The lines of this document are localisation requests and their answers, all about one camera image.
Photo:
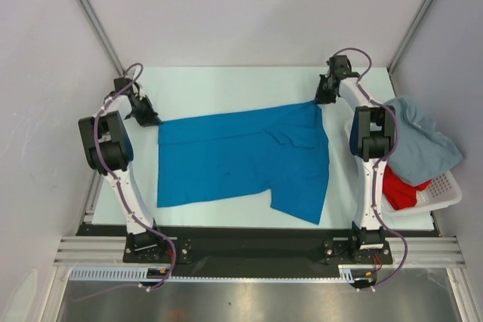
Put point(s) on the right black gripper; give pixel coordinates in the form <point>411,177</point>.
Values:
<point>322,98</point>

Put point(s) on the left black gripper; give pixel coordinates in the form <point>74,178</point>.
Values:
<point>151,118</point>

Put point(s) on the blue t shirt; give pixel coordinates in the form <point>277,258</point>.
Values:
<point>282,149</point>

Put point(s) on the grey t shirt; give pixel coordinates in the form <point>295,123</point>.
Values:
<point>422,153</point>

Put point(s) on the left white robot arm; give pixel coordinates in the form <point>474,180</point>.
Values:
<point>109,151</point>

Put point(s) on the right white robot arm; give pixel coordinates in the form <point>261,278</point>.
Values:
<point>372,139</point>

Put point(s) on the red t shirt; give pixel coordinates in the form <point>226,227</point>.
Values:
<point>399,194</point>

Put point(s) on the white plastic basket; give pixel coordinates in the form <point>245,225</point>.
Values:
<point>442,192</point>

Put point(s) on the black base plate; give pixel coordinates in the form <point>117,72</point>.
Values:
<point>248,252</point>

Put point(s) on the right aluminium frame post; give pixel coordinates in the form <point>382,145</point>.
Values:
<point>410,34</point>

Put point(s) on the aluminium frame post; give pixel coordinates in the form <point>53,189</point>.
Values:
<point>101,35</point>
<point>410,34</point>

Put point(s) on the left aluminium frame post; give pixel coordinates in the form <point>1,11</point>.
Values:
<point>101,35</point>

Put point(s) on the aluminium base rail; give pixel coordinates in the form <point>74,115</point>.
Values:
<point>422,252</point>

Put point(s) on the white slotted cable duct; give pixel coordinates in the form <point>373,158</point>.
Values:
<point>146,275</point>

